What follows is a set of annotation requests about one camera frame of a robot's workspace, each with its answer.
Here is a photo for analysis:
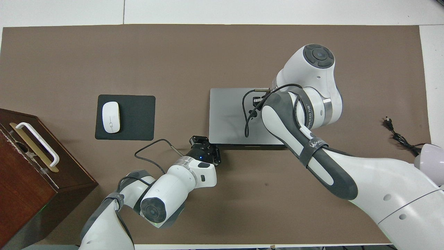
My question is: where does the white computer mouse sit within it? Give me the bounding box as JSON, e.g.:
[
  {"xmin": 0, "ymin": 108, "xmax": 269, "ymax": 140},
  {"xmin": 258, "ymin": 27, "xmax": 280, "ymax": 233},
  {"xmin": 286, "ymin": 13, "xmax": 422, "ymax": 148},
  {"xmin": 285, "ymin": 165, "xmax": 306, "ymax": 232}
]
[{"xmin": 102, "ymin": 101, "xmax": 121, "ymax": 134}]

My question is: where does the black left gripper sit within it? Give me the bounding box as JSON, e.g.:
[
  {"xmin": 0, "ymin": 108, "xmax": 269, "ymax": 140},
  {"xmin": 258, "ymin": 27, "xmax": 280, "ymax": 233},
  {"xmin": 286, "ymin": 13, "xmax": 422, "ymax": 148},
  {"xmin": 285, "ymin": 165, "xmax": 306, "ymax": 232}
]
[{"xmin": 187, "ymin": 135, "xmax": 221, "ymax": 166}]

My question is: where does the black mouse pad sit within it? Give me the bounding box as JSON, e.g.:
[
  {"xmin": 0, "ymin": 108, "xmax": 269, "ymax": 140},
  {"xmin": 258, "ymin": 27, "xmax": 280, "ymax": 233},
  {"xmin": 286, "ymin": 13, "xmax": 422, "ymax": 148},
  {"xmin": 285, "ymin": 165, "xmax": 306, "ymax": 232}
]
[{"xmin": 95, "ymin": 94, "xmax": 156, "ymax": 141}]

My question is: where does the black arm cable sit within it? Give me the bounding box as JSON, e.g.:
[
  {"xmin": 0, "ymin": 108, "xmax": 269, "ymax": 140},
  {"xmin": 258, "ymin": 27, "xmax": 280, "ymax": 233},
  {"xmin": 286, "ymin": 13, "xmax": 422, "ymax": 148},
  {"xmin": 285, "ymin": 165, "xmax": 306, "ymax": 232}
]
[
  {"xmin": 134, "ymin": 139, "xmax": 184, "ymax": 174},
  {"xmin": 242, "ymin": 84, "xmax": 303, "ymax": 138}
]

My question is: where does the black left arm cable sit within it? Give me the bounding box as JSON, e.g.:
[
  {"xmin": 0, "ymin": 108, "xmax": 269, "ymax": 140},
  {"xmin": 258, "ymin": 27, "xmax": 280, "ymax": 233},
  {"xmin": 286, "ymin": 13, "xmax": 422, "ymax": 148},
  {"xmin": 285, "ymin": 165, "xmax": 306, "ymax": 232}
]
[{"xmin": 134, "ymin": 139, "xmax": 184, "ymax": 174}]

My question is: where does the brown table mat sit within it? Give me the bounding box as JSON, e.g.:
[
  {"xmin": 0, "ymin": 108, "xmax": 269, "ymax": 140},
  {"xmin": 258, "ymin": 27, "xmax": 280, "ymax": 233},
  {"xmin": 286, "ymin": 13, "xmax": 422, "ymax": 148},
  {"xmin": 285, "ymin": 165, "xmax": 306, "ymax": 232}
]
[{"xmin": 0, "ymin": 24, "xmax": 431, "ymax": 245}]

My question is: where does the silver grey laptop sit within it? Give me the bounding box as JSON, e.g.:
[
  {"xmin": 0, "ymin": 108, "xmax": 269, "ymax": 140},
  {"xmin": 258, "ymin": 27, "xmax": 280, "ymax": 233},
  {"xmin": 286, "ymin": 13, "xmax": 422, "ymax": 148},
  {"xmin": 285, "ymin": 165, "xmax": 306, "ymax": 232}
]
[{"xmin": 209, "ymin": 88, "xmax": 289, "ymax": 150}]

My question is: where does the white box handle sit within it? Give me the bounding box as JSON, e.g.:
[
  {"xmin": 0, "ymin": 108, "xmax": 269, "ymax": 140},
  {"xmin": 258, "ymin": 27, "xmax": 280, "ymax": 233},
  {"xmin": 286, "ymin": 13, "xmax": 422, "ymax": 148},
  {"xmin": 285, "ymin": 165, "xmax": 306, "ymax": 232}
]
[{"xmin": 16, "ymin": 122, "xmax": 60, "ymax": 168}]

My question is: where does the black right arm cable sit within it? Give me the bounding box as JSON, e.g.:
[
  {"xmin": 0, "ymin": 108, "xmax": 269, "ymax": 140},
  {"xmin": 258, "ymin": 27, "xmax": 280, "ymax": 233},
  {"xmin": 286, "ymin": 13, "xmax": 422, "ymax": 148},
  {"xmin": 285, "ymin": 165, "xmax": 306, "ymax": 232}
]
[{"xmin": 242, "ymin": 84, "xmax": 303, "ymax": 138}]

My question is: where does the brass handle plate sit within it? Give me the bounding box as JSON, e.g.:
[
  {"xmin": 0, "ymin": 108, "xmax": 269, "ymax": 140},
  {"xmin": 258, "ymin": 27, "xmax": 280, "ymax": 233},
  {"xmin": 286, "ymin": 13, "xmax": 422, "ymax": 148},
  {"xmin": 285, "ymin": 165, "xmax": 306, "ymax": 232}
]
[{"xmin": 9, "ymin": 122, "xmax": 59, "ymax": 173}]

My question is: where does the dark brown wooden box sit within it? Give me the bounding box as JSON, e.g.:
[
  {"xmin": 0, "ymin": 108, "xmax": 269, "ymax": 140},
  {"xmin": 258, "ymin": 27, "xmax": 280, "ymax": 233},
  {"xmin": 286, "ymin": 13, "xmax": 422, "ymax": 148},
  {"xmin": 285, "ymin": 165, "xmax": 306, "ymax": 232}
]
[{"xmin": 0, "ymin": 108, "xmax": 99, "ymax": 249}]

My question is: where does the black lamp power cable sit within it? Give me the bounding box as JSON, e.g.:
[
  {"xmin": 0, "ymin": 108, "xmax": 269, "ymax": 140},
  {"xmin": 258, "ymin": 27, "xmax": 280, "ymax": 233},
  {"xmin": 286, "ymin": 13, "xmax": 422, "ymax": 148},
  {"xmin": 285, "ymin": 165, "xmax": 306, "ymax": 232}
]
[{"xmin": 383, "ymin": 117, "xmax": 422, "ymax": 157}]

